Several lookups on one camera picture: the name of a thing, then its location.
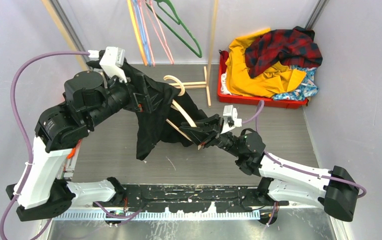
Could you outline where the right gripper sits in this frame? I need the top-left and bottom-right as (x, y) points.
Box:
(179, 113), (244, 158)

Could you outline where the black pleated skirt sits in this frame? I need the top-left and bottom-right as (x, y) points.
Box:
(121, 62), (208, 161)

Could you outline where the cream wooden hanger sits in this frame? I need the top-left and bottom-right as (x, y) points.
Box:
(163, 75), (197, 142)

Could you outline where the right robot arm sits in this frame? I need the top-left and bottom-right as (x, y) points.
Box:
(179, 114), (365, 222)

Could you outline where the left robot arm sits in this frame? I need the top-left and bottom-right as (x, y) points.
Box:
(16, 71), (148, 222)

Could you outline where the pink hanger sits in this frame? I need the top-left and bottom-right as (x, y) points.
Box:
(141, 0), (175, 65)

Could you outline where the blue hanger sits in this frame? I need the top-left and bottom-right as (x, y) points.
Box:
(132, 0), (155, 67)

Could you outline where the orange hanger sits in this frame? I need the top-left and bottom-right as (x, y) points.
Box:
(126, 0), (148, 66)

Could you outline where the green hanger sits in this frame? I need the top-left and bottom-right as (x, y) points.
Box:
(145, 0), (203, 59)

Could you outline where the wooden clothes rack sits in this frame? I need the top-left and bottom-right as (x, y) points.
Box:
(40, 0), (220, 109)

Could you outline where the red plastic bin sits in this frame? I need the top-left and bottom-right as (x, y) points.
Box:
(217, 50), (310, 109)

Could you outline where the white and orange clothes pile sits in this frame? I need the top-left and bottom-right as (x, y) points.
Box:
(66, 139), (82, 160)

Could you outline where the yellow garment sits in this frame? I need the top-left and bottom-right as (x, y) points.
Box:
(224, 28), (307, 98)

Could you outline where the blue patterned garment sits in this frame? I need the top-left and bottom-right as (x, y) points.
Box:
(272, 65), (319, 102)

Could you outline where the red plaid shirt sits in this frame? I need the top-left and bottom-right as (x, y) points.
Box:
(244, 26), (323, 78)

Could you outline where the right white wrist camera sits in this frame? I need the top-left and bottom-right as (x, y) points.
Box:
(221, 104), (243, 134)

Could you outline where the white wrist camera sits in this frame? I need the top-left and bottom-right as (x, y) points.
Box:
(221, 104), (243, 134)
(99, 46), (128, 83)

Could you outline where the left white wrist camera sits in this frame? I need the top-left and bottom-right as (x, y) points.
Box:
(99, 46), (128, 83)

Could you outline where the aluminium frame post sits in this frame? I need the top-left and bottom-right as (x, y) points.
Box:
(41, 0), (86, 52)

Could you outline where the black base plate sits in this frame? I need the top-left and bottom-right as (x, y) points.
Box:
(93, 184), (274, 214)

